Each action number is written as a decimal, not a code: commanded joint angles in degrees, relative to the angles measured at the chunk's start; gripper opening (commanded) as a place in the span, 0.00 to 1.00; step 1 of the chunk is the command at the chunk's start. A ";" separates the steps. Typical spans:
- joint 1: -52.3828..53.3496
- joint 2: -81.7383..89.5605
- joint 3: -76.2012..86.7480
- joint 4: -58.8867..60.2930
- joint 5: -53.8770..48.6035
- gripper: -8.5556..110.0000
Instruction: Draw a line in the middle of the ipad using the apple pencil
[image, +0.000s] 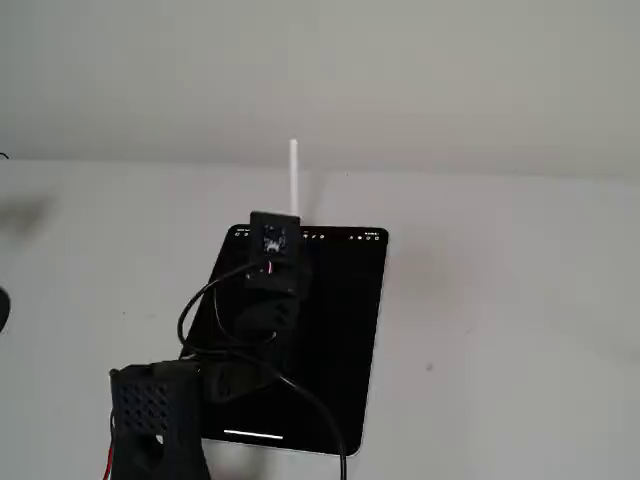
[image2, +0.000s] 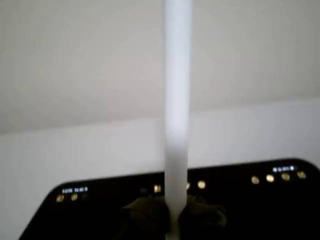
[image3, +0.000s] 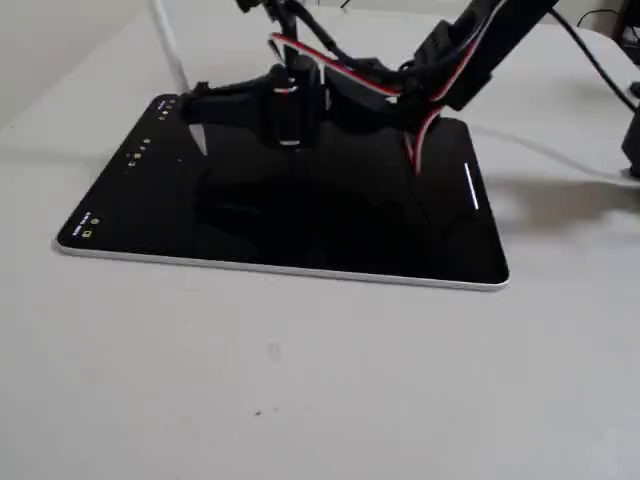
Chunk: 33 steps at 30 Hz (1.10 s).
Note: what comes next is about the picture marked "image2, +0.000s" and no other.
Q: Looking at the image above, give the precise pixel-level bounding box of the white stylus pencil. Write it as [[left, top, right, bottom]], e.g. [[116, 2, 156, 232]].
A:
[[163, 0, 194, 240]]

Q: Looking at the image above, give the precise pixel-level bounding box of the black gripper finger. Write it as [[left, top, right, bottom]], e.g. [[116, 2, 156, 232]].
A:
[[119, 194, 172, 240], [178, 193, 228, 240]]

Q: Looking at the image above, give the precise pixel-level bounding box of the black screen silver tablet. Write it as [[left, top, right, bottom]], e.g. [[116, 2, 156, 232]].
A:
[[18, 157, 320, 240]]

